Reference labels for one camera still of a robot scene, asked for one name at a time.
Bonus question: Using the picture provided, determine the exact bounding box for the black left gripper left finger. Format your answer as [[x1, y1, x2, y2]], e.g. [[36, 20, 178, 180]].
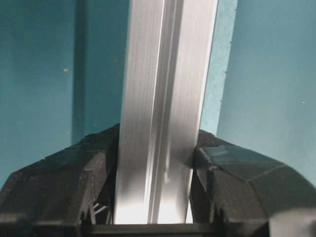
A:
[[0, 124, 119, 237]]

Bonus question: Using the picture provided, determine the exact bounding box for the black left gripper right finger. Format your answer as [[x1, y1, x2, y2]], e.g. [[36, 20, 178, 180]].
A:
[[190, 130, 316, 237]]

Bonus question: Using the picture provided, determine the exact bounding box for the silver aluminium extrusion rail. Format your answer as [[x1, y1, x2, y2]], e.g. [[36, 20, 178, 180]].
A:
[[114, 0, 218, 224]]

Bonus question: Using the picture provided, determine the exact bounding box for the teal table cloth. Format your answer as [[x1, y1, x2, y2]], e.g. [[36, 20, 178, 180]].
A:
[[0, 0, 316, 183]]

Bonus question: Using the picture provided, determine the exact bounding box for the light teal tape strip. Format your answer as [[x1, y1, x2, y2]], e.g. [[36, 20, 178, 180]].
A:
[[200, 0, 238, 135]]

